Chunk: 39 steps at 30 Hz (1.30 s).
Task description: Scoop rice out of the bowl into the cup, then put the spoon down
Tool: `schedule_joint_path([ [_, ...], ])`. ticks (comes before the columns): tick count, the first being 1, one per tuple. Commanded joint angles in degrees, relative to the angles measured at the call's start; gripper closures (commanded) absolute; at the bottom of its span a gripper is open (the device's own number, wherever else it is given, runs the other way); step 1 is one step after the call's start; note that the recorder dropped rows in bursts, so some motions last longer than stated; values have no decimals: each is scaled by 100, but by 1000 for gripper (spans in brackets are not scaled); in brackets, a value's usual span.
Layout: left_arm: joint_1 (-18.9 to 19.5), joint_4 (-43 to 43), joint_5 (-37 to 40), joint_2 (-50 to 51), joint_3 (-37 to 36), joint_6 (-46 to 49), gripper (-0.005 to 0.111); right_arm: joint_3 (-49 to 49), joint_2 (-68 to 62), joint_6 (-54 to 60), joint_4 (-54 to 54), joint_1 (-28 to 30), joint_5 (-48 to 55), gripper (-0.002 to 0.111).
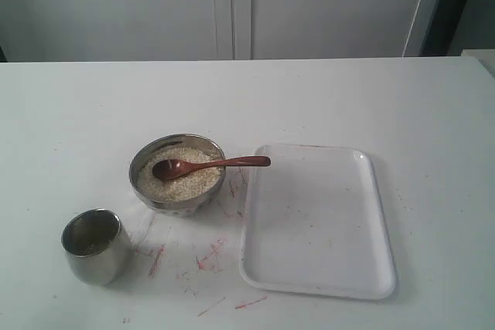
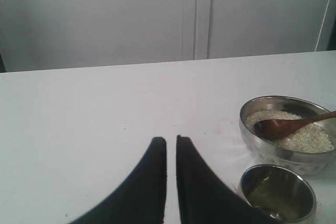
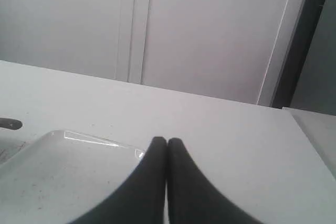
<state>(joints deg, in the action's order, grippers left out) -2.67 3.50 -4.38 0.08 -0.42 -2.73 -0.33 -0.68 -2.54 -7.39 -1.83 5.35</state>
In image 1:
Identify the brown wooden spoon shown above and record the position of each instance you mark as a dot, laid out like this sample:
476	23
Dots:
170	169

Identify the steel bowl of rice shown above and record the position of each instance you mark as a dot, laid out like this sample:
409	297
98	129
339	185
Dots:
182	196

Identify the small steel cup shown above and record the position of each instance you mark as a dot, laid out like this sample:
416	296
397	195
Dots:
97	246

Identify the white rectangular plastic tray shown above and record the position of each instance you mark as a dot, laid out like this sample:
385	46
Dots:
314	224

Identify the white cabinet behind table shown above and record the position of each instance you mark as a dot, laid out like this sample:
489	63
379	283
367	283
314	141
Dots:
126	30

